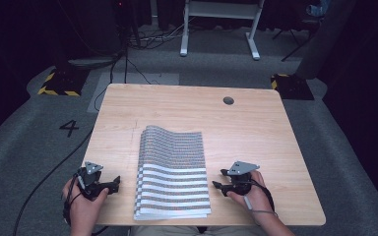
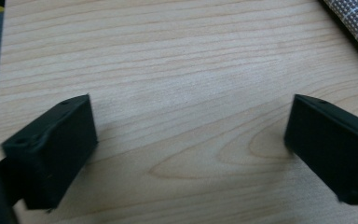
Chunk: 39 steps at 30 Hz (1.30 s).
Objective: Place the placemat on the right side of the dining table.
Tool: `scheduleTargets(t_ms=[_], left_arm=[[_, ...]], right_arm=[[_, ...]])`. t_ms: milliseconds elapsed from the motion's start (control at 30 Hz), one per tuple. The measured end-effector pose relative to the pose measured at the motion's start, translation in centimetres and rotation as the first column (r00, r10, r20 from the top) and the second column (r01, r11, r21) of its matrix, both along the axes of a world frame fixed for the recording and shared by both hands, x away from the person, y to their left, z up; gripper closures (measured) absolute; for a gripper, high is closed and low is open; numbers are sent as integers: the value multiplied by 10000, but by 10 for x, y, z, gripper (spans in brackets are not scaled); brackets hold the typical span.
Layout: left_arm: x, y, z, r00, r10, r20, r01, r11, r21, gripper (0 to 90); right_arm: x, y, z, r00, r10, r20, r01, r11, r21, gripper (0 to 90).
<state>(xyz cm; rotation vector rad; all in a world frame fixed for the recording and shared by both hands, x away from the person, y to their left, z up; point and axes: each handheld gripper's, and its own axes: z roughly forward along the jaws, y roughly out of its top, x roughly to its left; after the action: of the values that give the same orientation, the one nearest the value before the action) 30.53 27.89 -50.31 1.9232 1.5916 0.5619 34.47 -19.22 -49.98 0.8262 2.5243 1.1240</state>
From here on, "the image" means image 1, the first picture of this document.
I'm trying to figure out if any long black floor cable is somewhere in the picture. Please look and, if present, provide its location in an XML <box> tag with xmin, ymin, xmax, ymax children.
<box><xmin>12</xmin><ymin>128</ymin><xmax>95</xmax><ymax>236</ymax></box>

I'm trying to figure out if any thin black floor cable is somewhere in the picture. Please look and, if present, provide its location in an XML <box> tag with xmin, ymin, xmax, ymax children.
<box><xmin>93</xmin><ymin>48</ymin><xmax>154</xmax><ymax>112</ymax></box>

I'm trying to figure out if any black yellow striped stand base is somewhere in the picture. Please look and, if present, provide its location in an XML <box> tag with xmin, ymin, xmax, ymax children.
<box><xmin>270</xmin><ymin>73</ymin><xmax>315</xmax><ymax>101</ymax></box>
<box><xmin>36</xmin><ymin>67</ymin><xmax>91</xmax><ymax>97</ymax></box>

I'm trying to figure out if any dark office chair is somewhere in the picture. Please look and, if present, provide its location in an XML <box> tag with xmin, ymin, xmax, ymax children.
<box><xmin>271</xmin><ymin>0</ymin><xmax>333</xmax><ymax>63</ymax></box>

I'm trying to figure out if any black wrist strap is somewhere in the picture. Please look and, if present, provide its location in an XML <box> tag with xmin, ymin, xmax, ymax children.
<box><xmin>251</xmin><ymin>179</ymin><xmax>276</xmax><ymax>212</ymax></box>

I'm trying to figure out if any grey right gripper cable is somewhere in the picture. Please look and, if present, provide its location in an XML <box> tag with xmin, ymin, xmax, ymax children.
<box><xmin>243</xmin><ymin>195</ymin><xmax>280</xmax><ymax>218</ymax></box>

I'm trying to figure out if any person's left hand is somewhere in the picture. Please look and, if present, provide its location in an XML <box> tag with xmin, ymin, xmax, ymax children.
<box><xmin>62</xmin><ymin>178</ymin><xmax>109</xmax><ymax>228</ymax></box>

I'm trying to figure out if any bundle of floor cables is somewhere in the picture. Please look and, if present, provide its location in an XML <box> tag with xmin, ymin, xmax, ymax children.
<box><xmin>127</xmin><ymin>24</ymin><xmax>186</xmax><ymax>51</ymax></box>

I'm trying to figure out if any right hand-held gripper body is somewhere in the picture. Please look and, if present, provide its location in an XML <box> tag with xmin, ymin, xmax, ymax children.
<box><xmin>226</xmin><ymin>160</ymin><xmax>261</xmax><ymax>196</ymax></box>

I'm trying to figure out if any person's right hand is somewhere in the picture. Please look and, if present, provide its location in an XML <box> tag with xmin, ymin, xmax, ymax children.
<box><xmin>226</xmin><ymin>169</ymin><xmax>276</xmax><ymax>219</ymax></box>

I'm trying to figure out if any white desk frame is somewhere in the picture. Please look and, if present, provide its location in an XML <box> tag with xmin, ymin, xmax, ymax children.
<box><xmin>179</xmin><ymin>0</ymin><xmax>266</xmax><ymax>61</ymax></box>

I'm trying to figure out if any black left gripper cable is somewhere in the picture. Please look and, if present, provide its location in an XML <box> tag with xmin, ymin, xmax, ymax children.
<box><xmin>61</xmin><ymin>172</ymin><xmax>84</xmax><ymax>228</ymax></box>

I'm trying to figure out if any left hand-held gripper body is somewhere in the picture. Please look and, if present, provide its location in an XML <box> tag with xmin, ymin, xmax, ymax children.
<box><xmin>75</xmin><ymin>160</ymin><xmax>108</xmax><ymax>202</ymax></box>

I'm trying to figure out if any striped folded cloth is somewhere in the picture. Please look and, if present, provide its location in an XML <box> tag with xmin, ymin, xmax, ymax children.
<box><xmin>133</xmin><ymin>125</ymin><xmax>212</xmax><ymax>221</ymax></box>

